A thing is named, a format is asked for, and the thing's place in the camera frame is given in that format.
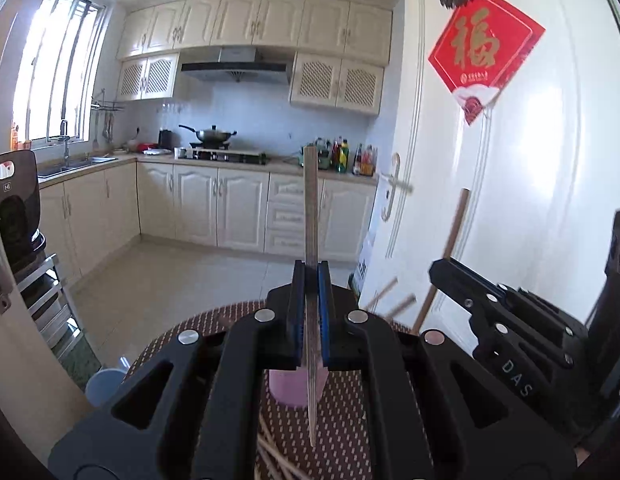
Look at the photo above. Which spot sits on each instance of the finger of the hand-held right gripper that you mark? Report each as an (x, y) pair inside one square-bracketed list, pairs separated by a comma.
[(529, 385), (489, 290)]

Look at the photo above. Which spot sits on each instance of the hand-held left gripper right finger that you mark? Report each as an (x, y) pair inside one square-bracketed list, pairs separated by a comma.
[(389, 385)]

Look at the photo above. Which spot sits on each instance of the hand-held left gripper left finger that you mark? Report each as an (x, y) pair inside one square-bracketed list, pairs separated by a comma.
[(230, 385)]

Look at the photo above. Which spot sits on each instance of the pink cup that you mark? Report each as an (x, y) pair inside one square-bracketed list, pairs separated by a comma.
[(285, 387)]

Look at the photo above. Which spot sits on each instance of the light wooden chopstick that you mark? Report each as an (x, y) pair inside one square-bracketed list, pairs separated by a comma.
[(312, 210), (382, 292), (400, 306), (452, 240)]

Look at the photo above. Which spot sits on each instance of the pile of wooden chopsticks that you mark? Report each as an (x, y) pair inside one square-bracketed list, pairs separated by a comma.
[(275, 455)]

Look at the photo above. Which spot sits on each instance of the light blue bucket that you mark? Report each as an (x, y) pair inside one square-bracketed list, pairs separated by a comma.
[(105, 387)]

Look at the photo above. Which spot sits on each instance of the white door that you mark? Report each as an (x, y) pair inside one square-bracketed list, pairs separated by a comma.
[(539, 170)]

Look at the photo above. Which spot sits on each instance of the red label bottle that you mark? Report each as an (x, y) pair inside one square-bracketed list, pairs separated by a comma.
[(370, 162)]

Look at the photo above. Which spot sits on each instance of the cream lower cabinets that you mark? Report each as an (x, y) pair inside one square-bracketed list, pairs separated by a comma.
[(200, 205)]

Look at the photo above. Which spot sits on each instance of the cream cabinets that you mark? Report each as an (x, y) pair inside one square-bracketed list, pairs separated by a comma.
[(200, 205), (255, 22)]

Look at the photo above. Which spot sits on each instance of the dark sauce bottle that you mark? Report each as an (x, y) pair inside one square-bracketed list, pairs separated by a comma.
[(358, 161)]

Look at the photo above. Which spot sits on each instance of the metal shelf rack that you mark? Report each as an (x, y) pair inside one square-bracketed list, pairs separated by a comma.
[(50, 305)]

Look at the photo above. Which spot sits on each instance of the green bottle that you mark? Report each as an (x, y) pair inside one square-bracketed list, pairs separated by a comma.
[(344, 157)]

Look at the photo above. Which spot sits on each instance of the green electric cooker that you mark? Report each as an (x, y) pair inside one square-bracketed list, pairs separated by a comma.
[(324, 159)]

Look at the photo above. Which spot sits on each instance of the gas stove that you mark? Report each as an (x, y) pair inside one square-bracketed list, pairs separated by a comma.
[(230, 154)]

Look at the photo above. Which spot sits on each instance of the red diamond door poster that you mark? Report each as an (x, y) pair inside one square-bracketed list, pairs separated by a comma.
[(482, 50)]

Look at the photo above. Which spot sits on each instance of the wok with lid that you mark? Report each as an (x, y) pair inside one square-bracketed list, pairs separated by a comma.
[(212, 135)]

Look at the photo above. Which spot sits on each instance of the black kettle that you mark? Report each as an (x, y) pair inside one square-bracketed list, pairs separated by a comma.
[(165, 140)]

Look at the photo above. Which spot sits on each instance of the red bowl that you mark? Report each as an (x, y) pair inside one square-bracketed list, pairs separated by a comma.
[(140, 146)]

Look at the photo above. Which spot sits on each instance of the wide lattice-door cabinet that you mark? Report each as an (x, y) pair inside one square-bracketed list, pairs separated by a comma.
[(335, 82)]

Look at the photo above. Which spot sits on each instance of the kitchen sink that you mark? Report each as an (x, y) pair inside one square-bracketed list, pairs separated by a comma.
[(75, 166)]

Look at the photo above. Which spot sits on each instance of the black kitchen appliance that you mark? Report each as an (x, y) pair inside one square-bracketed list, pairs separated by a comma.
[(15, 210)]

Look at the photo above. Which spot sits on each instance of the sink faucet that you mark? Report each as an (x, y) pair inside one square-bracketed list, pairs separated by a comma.
[(65, 135)]

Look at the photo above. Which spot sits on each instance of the range hood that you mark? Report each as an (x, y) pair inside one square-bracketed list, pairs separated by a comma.
[(235, 67)]

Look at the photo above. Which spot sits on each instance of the small lattice-door cabinet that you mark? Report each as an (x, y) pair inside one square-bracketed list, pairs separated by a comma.
[(146, 77)]

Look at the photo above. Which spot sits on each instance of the cream upper cabinets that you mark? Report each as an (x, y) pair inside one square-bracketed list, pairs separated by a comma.
[(255, 22)]

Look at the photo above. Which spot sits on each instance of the kitchen window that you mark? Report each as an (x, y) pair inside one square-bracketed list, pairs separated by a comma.
[(57, 65)]

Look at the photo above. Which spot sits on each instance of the wall utensil rack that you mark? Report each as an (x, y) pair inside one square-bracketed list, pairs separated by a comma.
[(107, 105)]

